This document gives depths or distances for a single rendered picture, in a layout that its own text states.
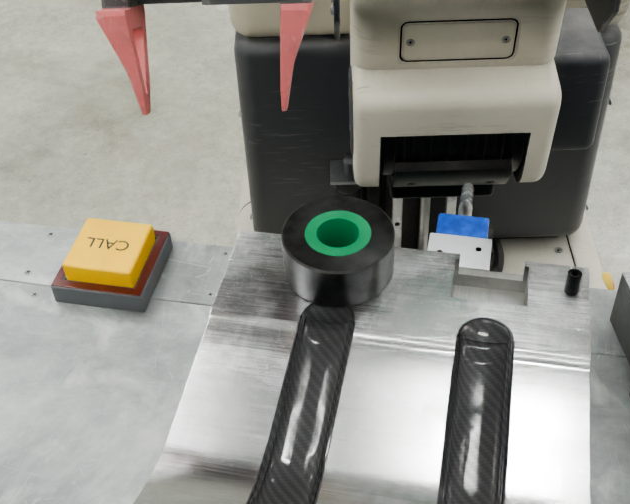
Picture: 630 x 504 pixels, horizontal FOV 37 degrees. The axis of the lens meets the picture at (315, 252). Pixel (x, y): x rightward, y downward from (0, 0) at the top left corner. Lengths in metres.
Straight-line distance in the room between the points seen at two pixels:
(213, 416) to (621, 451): 0.29
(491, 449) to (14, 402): 0.37
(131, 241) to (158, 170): 1.42
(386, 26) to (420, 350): 0.45
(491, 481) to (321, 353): 0.14
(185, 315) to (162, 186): 1.40
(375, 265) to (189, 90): 1.86
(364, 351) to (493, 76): 0.48
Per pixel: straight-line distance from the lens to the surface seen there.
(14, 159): 2.36
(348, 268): 0.64
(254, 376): 0.63
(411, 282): 0.68
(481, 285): 0.72
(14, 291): 0.85
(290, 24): 0.63
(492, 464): 0.60
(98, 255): 0.80
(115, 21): 0.65
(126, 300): 0.79
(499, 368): 0.64
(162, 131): 2.35
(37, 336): 0.81
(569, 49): 1.20
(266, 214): 1.51
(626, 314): 0.76
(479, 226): 0.80
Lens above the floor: 1.38
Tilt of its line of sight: 44 degrees down
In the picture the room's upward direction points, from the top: 3 degrees counter-clockwise
